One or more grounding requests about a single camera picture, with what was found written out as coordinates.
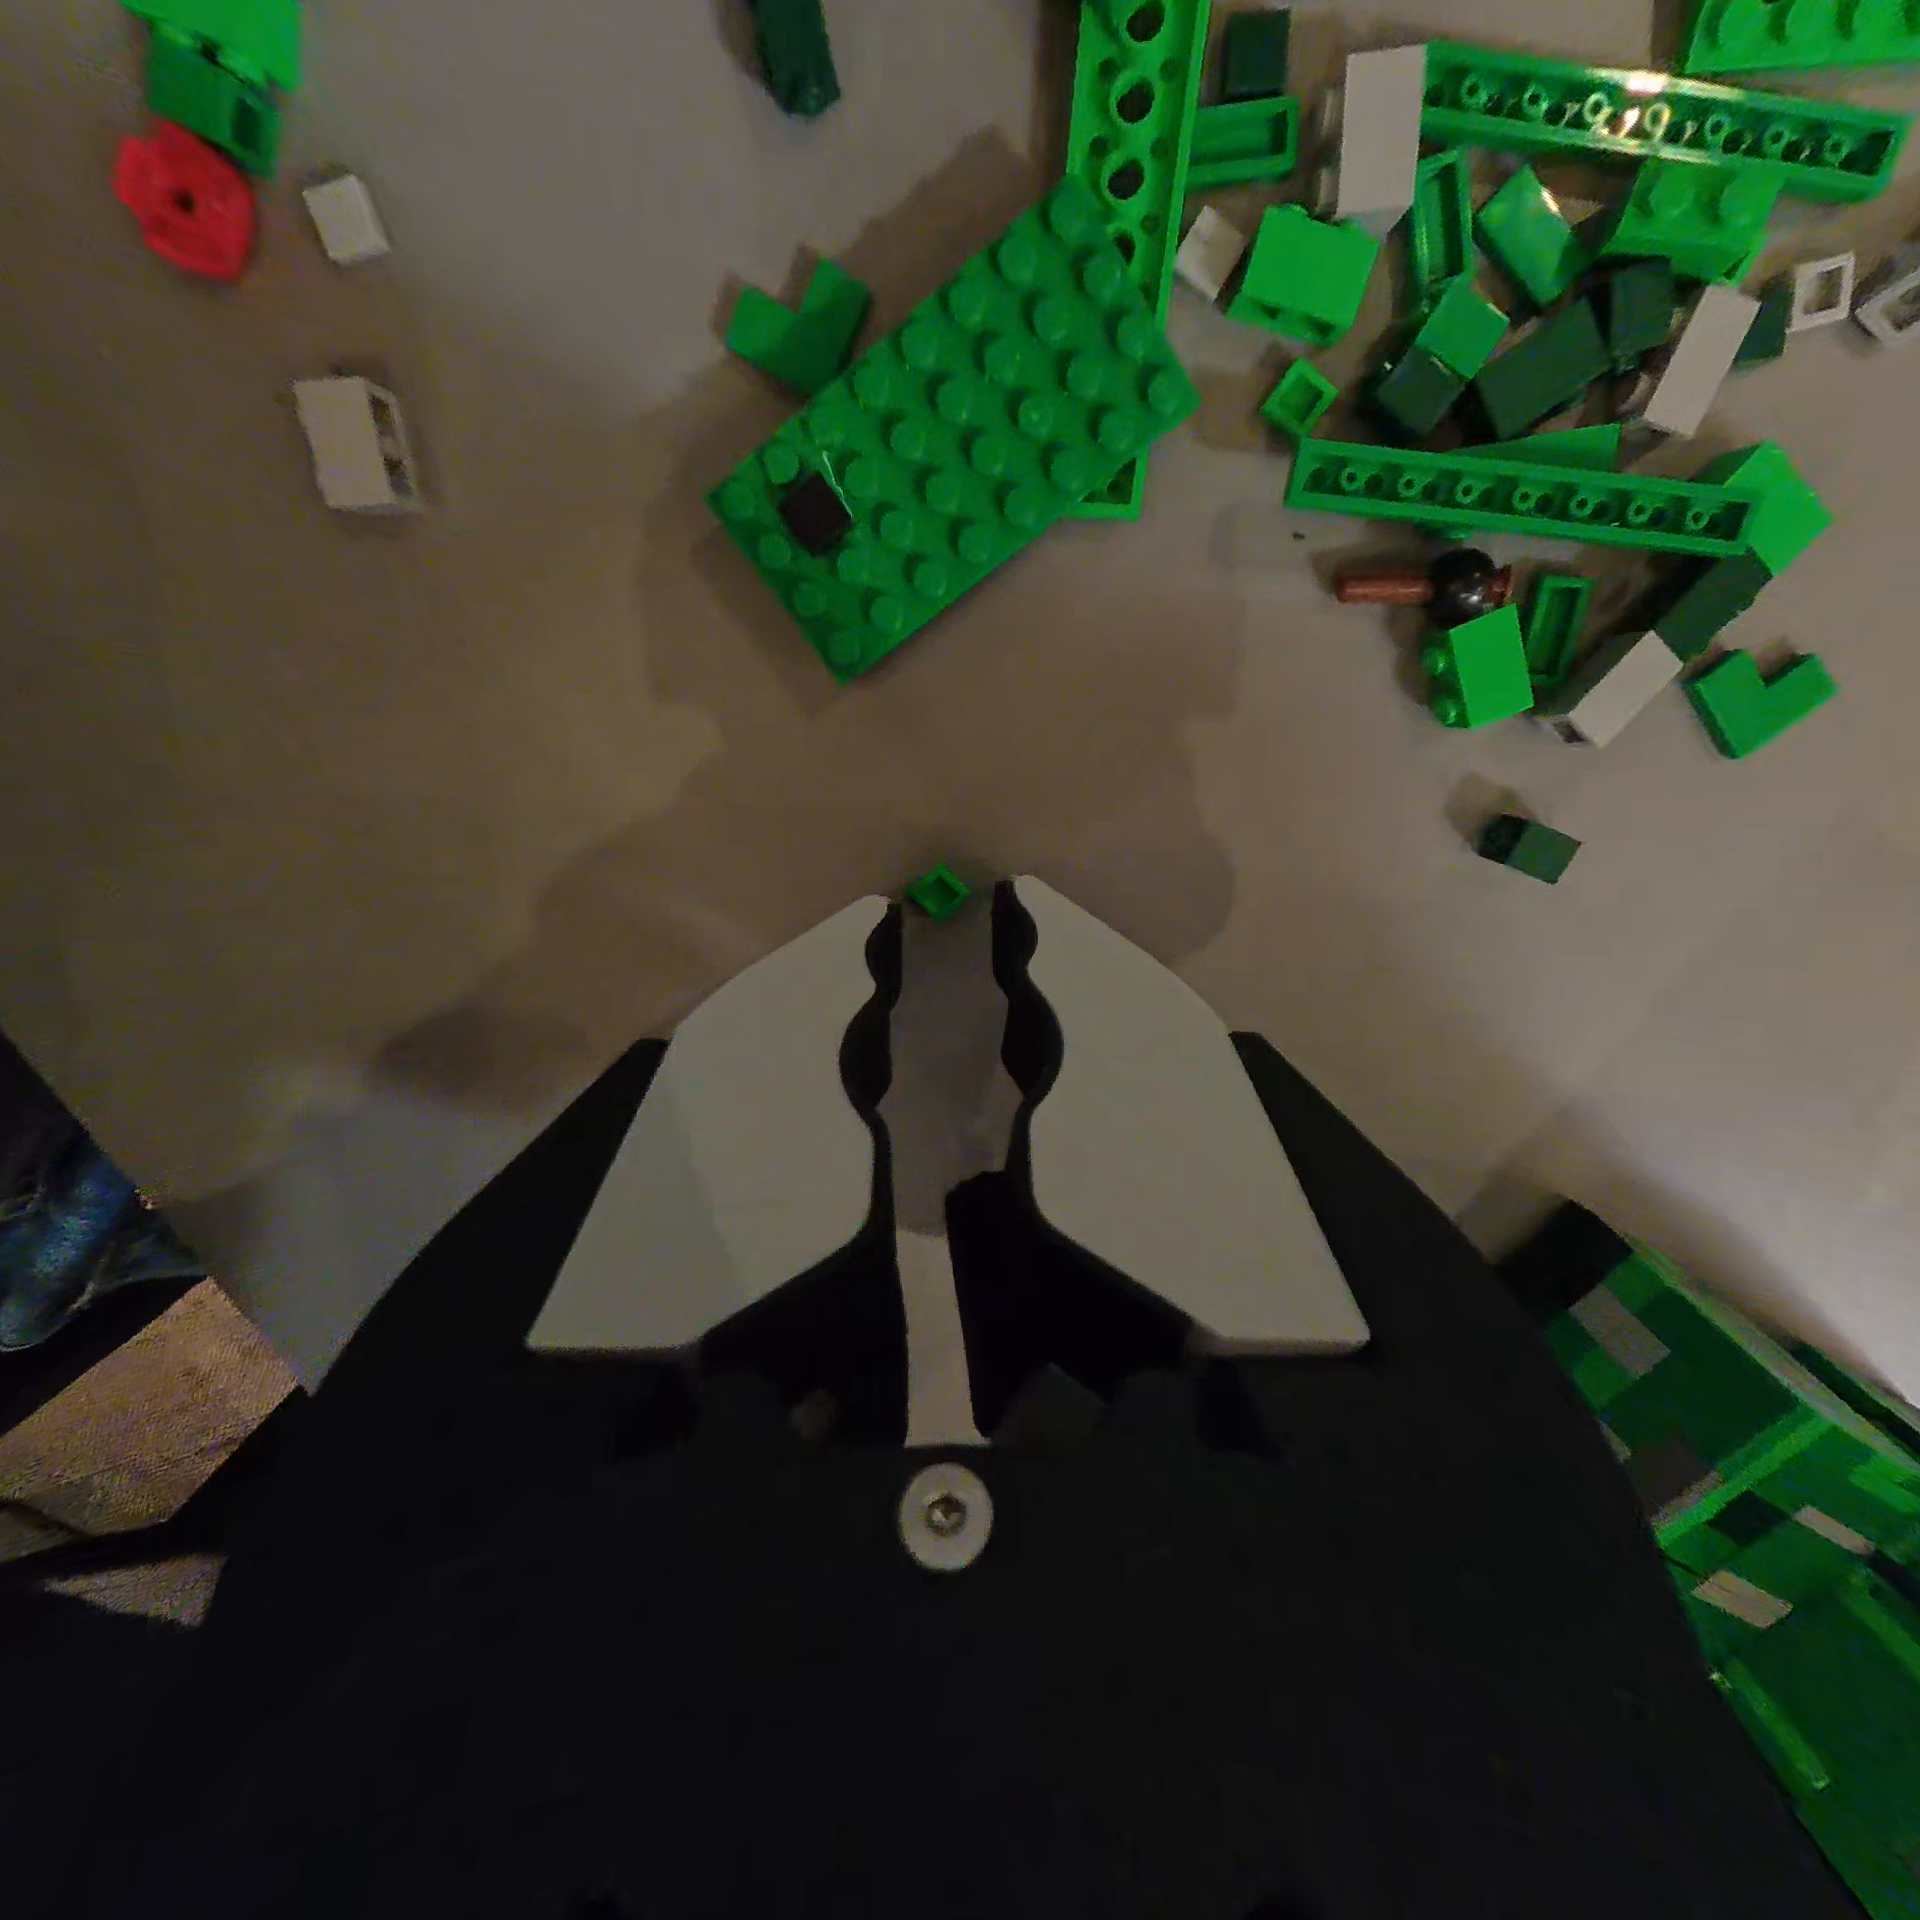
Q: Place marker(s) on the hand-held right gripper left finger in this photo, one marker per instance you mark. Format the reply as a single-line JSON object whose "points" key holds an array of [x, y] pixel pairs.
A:
{"points": [[705, 1172]]}

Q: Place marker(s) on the small green square tile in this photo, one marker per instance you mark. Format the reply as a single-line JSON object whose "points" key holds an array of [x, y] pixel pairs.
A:
{"points": [[940, 892]]}

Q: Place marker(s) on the small black square tile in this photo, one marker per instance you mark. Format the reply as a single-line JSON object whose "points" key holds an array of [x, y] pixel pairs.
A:
{"points": [[815, 518]]}

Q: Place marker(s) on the grey flat tile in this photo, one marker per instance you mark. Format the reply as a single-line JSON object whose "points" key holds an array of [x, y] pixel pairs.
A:
{"points": [[347, 220]]}

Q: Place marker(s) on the long green studded beam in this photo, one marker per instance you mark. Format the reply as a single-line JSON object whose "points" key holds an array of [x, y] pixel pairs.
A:
{"points": [[1517, 494]]}

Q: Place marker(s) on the clear white slope brick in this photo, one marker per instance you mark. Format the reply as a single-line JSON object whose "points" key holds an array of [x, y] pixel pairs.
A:
{"points": [[352, 443]]}

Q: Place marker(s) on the curved row of green bricks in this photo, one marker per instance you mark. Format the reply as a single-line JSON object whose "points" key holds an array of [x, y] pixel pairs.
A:
{"points": [[224, 91]]}

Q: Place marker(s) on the green mosaic block build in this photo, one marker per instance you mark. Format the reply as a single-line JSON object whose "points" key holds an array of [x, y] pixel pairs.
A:
{"points": [[1769, 1471]]}

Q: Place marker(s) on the long dark green brick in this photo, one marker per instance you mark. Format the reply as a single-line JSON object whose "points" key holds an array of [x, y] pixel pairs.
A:
{"points": [[797, 53]]}

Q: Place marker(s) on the large green studded plate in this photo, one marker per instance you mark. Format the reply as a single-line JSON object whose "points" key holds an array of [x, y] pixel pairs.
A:
{"points": [[960, 436]]}

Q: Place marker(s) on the dark green cube brick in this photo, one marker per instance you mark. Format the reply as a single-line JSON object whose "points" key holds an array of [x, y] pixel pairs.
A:
{"points": [[1527, 848]]}

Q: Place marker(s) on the brown lever piece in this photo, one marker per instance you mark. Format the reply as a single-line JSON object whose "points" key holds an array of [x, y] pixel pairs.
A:
{"points": [[1411, 585]]}

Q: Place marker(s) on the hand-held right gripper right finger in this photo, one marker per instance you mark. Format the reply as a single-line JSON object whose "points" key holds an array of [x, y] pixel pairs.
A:
{"points": [[1184, 1172]]}

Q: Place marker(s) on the grey desk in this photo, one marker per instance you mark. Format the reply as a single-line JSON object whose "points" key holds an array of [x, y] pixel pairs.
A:
{"points": [[452, 751]]}

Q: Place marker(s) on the green L-shaped plate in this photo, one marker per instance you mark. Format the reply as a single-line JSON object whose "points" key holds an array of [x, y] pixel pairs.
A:
{"points": [[1748, 704], [787, 324]]}

